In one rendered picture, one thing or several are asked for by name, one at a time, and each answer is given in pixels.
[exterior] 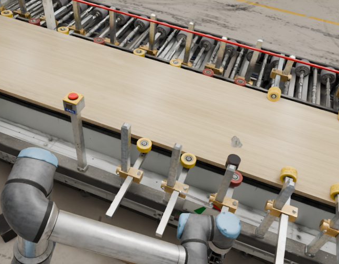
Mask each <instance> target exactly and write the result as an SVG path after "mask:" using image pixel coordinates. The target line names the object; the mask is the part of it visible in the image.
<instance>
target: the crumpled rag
mask: <svg viewBox="0 0 339 264"><path fill-rule="evenodd" d="M231 141H232V142H231V146H233V147H234V148H236V147H239V148H241V147H242V145H243V144H242V142H240V139H239V138H237V137H236V136H233V138H232V139H231Z"/></svg>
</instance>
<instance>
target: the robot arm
mask: <svg viewBox="0 0 339 264"><path fill-rule="evenodd" d="M57 165H58V159H57V158H56V156H55V155H54V154H52V153H50V152H49V151H47V150H44V149H41V148H35V147H30V148H26V149H23V150H22V151H21V152H20V153H19V155H18V156H17V157H16V161H15V163H14V166H13V168H12V170H11V172H10V174H9V176H8V178H7V181H6V183H5V185H4V186H3V188H2V191H1V195H0V205H1V209H2V213H3V215H4V218H5V220H6V221H7V223H8V224H9V226H10V227H11V229H12V230H13V231H14V232H15V233H16V234H17V236H18V237H17V239H16V240H15V242H14V246H13V253H14V256H13V259H12V261H11V264H50V261H51V258H52V254H53V251H54V248H55V246H56V242H57V243H61V244H64V245H68V246H72V247H76V248H80V249H84V250H87V251H91V252H95V253H98V254H101V255H106V256H109V257H113V258H117V259H121V260H125V261H129V262H133V263H136V264H222V263H223V259H224V258H225V255H226V253H227V252H229V250H230V249H231V247H232V246H234V245H235V243H234V242H235V240H236V238H237V237H238V236H239V233H240V230H241V223H240V220H239V219H238V217H237V216H236V215H235V214H233V213H231V212H222V213H220V214H218V216H215V215H203V214H191V213H182V214H181V215H180V217H179V222H178V229H177V238H178V239H181V245H179V246H178V245H175V244H172V243H168V242H166V241H162V240H159V239H155V238H152V237H149V236H146V235H142V234H139V233H136V232H132V231H129V230H126V229H123V228H119V227H116V226H113V225H109V224H106V223H102V222H99V221H96V220H93V219H90V218H87V217H83V216H80V215H76V214H73V213H70V212H66V211H63V210H60V209H58V208H57V206H56V204H55V202H54V201H51V193H52V189H53V178H54V174H55V171H56V169H57V167H58V166H57ZM207 241H209V242H208V244H207Z"/></svg>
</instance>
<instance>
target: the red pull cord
mask: <svg viewBox="0 0 339 264"><path fill-rule="evenodd" d="M73 1H76V2H80V3H83V4H88V5H91V6H95V7H98V8H102V9H106V10H110V11H113V12H116V13H120V14H124V15H127V16H131V17H135V18H139V19H142V20H146V21H149V22H152V23H156V24H160V25H164V26H167V27H171V28H175V29H178V30H182V31H186V32H190V33H192V34H196V35H200V36H203V37H207V38H211V39H215V40H218V41H222V42H226V43H230V44H232V45H236V46H240V47H243V48H247V49H251V50H255V51H258V52H262V53H266V54H269V55H272V56H276V57H280V58H283V59H287V60H291V61H294V62H298V63H302V64H306V65H309V66H312V67H316V68H319V69H323V70H327V71H331V72H335V73H338V74H339V71H337V70H333V69H329V68H326V67H322V66H319V65H316V64H311V63H308V62H304V61H300V60H297V59H293V58H289V57H285V56H282V55H279V54H275V53H272V52H268V51H264V50H260V49H257V48H253V47H249V46H246V45H241V44H239V43H235V42H231V41H228V40H224V39H220V38H216V37H213V36H209V35H205V34H202V33H199V32H195V31H191V30H187V29H184V28H180V27H176V26H173V25H169V24H165V23H161V22H158V21H155V20H151V19H148V18H143V17H140V16H136V15H132V14H129V13H125V12H121V11H118V10H115V9H111V8H107V7H104V6H100V5H96V4H92V3H88V2H85V1H81V0H73Z"/></svg>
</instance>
